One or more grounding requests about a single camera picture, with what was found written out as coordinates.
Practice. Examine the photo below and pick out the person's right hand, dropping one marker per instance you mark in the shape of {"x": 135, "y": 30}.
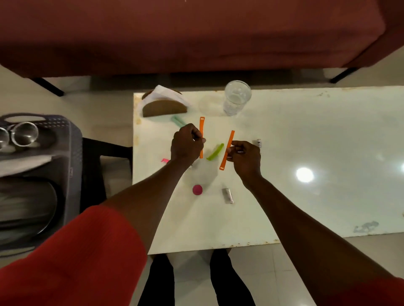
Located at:
{"x": 247, "y": 160}

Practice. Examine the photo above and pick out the person's left hand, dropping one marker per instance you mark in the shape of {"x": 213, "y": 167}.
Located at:
{"x": 186, "y": 146}

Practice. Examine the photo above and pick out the orange plastic stick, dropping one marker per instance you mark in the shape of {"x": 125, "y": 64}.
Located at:
{"x": 202, "y": 124}
{"x": 230, "y": 140}

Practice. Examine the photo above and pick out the single white napkin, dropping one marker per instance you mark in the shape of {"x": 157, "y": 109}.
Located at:
{"x": 164, "y": 93}

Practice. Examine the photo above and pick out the clear drinking glass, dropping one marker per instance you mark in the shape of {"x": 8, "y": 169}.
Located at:
{"x": 236, "y": 96}

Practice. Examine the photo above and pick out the grey plastic basket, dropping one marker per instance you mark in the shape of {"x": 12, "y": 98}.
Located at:
{"x": 71, "y": 176}

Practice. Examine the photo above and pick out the clear zip bag blue seal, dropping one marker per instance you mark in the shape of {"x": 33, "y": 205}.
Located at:
{"x": 25, "y": 165}

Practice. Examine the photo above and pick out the steel measuring cup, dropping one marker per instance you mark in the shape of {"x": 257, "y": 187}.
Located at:
{"x": 3, "y": 138}

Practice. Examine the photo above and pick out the person's left forearm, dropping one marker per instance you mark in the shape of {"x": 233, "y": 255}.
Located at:
{"x": 148, "y": 205}

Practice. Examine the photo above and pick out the person's right forearm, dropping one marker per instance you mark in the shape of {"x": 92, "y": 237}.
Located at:
{"x": 309, "y": 239}

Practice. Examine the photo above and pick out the person's right leg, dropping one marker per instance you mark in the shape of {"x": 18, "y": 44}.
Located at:
{"x": 230, "y": 280}

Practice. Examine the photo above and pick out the person's leg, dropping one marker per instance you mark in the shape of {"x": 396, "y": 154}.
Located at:
{"x": 230, "y": 280}
{"x": 157, "y": 283}

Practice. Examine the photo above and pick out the person's left leg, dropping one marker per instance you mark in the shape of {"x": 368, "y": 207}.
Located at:
{"x": 157, "y": 283}

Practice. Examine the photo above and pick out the teal plastic spoon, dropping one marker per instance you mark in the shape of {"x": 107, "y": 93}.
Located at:
{"x": 178, "y": 121}

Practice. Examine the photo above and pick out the brown wooden napkin holder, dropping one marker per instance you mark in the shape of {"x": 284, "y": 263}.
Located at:
{"x": 164, "y": 108}

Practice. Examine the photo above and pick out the white bottle with pink cap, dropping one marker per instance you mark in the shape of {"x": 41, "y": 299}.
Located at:
{"x": 197, "y": 190}

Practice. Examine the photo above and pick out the white table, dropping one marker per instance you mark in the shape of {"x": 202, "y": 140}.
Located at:
{"x": 315, "y": 126}

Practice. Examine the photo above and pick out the black stool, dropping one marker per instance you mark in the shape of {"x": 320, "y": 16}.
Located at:
{"x": 94, "y": 176}

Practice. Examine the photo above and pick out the red fabric sofa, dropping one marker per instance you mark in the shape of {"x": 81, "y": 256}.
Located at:
{"x": 189, "y": 34}

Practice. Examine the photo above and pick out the red sweater sleeve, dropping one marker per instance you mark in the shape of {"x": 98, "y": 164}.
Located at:
{"x": 372, "y": 294}
{"x": 72, "y": 261}

